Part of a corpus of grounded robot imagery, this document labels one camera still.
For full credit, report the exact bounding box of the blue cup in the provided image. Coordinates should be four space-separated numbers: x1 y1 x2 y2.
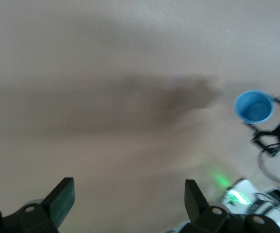
233 89 276 126

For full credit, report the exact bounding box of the brown table cloth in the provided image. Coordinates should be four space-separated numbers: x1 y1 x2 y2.
0 0 280 233

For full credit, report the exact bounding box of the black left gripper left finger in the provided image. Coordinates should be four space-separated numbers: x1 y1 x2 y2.
6 177 76 233

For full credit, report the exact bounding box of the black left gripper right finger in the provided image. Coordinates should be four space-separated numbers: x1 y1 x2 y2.
184 179 229 233

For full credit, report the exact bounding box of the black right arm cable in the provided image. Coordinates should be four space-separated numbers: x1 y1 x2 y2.
257 148 280 183

